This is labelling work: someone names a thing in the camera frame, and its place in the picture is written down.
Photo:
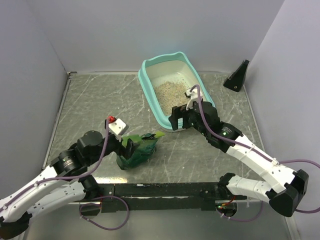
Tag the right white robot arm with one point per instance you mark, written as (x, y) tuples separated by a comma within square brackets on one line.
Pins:
[(282, 187)]

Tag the cat litter in box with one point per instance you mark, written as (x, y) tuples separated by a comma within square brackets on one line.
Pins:
[(170, 92)]

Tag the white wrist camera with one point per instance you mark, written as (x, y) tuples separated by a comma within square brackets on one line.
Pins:
[(194, 95), (116, 126)]

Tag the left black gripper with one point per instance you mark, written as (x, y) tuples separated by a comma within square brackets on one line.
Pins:
[(126, 151)]

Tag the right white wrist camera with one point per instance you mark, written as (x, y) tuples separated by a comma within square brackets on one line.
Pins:
[(194, 95)]

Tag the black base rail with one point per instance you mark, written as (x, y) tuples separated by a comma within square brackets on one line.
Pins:
[(163, 196)]

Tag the green cat litter bag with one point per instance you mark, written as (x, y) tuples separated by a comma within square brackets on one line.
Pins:
[(144, 149)]

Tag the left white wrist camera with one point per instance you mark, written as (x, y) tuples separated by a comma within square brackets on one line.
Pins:
[(116, 126)]

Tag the black bag clip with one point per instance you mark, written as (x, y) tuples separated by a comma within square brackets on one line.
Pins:
[(148, 136)]

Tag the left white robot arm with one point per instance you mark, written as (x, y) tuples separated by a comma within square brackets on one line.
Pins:
[(67, 179)]

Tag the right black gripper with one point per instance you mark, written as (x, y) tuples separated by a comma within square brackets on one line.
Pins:
[(178, 112)]

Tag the black wedge stand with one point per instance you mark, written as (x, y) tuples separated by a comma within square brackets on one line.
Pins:
[(236, 80)]

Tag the teal litter box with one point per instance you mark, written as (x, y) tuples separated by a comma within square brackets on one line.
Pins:
[(170, 65)]

